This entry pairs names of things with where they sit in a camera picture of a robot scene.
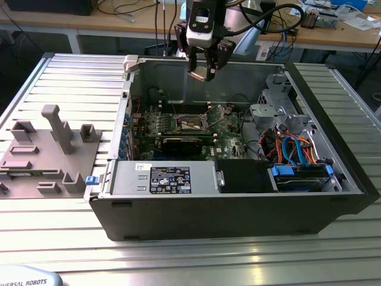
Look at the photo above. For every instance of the small black device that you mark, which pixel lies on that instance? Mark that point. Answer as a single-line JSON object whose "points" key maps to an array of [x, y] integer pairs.
{"points": [[292, 30]]}

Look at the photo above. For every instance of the pale blue teach pendant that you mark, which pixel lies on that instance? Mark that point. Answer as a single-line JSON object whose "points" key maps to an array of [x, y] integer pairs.
{"points": [[29, 281]]}

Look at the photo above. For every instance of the blue plastic latch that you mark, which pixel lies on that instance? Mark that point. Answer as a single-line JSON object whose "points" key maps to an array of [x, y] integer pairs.
{"points": [[91, 180]]}

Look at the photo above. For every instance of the silver CPU plate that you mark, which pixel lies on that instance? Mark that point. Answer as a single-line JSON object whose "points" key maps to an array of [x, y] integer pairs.
{"points": [[199, 73]]}

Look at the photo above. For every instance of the black PC case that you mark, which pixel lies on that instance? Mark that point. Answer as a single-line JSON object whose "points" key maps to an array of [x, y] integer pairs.
{"points": [[208, 217]]}

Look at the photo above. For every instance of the grey electronic device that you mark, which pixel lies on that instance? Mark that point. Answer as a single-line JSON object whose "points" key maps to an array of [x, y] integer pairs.
{"points": [[327, 21]]}

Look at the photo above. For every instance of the metal cooler heatsink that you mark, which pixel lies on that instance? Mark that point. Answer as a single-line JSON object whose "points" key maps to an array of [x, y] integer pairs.
{"points": [[309, 19]]}

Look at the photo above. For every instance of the grey plastic parts rack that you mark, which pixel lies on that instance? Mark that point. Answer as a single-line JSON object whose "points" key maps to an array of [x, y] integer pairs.
{"points": [[44, 149]]}

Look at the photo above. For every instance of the green motherboard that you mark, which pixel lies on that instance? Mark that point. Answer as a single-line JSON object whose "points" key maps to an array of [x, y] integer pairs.
{"points": [[229, 131]]}

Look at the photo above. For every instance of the blue cardboard box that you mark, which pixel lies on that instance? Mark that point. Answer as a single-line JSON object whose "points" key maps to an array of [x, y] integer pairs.
{"points": [[348, 3]]}

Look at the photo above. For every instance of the black graphics card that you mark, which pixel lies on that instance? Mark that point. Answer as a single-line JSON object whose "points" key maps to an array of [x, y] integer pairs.
{"points": [[181, 146]]}

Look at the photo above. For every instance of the CPU socket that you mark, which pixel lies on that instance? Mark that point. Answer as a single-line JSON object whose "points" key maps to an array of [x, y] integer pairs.
{"points": [[190, 123]]}

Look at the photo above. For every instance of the black plastic shroud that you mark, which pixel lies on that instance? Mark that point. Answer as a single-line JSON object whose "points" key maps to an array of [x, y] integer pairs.
{"points": [[241, 175]]}

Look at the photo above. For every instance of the hard disk in blue carrier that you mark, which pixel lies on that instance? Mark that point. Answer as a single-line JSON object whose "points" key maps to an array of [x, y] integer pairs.
{"points": [[281, 172]]}

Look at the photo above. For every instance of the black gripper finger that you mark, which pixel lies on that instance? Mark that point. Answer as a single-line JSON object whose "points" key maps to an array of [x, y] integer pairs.
{"points": [[192, 61], [210, 74]]}

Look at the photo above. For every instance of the black equipment box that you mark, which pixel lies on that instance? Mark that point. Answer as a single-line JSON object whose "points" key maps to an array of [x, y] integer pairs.
{"points": [[50, 7]]}

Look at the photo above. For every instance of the grey power supply unit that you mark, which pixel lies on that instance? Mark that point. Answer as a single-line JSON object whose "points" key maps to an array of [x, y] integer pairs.
{"points": [[131, 178]]}

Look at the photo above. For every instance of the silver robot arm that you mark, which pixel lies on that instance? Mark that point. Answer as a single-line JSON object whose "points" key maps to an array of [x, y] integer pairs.
{"points": [[248, 41]]}

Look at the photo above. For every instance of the wooden desk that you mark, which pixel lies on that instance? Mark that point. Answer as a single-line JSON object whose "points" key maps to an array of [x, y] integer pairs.
{"points": [[119, 25]]}

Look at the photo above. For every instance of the grey metal drive cage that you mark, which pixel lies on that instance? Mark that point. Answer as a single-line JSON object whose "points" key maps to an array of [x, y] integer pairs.
{"points": [[265, 113]]}

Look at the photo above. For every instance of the large white wrist camera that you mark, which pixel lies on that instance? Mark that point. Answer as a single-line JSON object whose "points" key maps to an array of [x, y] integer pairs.
{"points": [[198, 40]]}

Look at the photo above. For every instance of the thin metal locking lever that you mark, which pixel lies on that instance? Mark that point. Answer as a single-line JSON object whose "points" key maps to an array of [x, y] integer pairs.
{"points": [[174, 108]]}

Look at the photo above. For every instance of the pale grey case latch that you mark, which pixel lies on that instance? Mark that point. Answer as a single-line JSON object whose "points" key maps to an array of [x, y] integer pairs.
{"points": [[131, 62]]}

